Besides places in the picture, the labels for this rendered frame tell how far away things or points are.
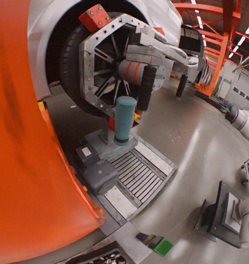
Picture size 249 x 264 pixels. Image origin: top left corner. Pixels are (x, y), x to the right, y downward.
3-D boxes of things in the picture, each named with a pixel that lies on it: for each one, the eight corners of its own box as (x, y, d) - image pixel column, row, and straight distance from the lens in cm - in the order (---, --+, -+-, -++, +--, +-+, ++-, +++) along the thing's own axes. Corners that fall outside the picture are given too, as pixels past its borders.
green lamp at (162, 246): (157, 234, 31) (164, 236, 27) (167, 242, 33) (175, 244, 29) (146, 246, 31) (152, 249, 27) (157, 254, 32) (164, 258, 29)
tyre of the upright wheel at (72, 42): (135, 26, 102) (47, 26, 72) (159, 25, 88) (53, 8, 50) (132, 92, 110) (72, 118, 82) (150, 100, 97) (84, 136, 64)
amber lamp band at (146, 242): (150, 233, 36) (156, 234, 32) (159, 240, 37) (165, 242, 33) (141, 242, 35) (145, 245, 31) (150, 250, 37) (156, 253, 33)
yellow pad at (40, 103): (44, 102, 70) (42, 94, 68) (46, 110, 57) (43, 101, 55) (24, 109, 72) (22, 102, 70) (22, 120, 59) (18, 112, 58)
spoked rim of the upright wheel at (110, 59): (128, 33, 96) (62, 35, 71) (153, 32, 81) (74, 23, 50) (127, 87, 101) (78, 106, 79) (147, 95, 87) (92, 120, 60)
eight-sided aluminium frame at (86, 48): (146, 103, 87) (159, 37, 84) (152, 106, 84) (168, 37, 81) (83, 124, 56) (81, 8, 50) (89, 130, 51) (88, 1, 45)
